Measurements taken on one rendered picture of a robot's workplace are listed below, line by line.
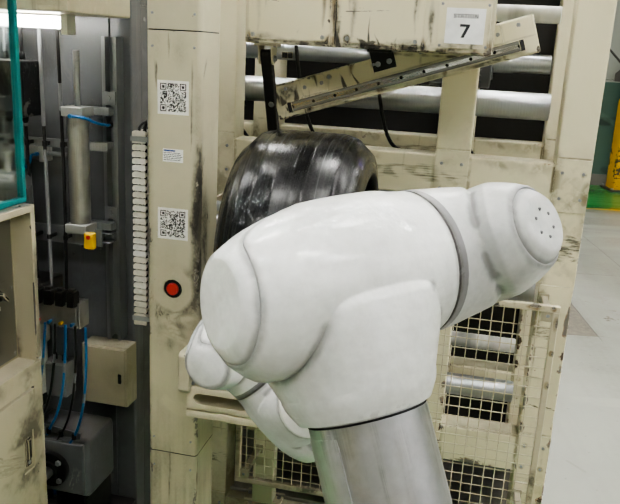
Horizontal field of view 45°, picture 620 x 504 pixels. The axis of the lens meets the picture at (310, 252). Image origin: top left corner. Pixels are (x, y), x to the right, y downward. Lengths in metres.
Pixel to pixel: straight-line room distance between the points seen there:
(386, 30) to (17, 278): 1.04
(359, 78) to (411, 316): 1.48
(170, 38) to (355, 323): 1.26
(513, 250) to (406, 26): 1.27
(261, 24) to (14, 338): 0.95
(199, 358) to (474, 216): 0.57
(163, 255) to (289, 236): 1.27
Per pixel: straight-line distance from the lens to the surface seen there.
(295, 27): 1.91
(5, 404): 1.80
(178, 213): 1.77
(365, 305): 0.55
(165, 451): 2.01
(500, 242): 0.64
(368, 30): 1.87
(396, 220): 0.60
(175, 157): 1.75
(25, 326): 1.86
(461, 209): 0.65
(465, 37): 1.85
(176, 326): 1.85
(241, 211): 1.54
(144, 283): 1.86
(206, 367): 1.11
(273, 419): 1.16
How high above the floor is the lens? 1.63
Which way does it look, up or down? 15 degrees down
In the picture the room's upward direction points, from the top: 3 degrees clockwise
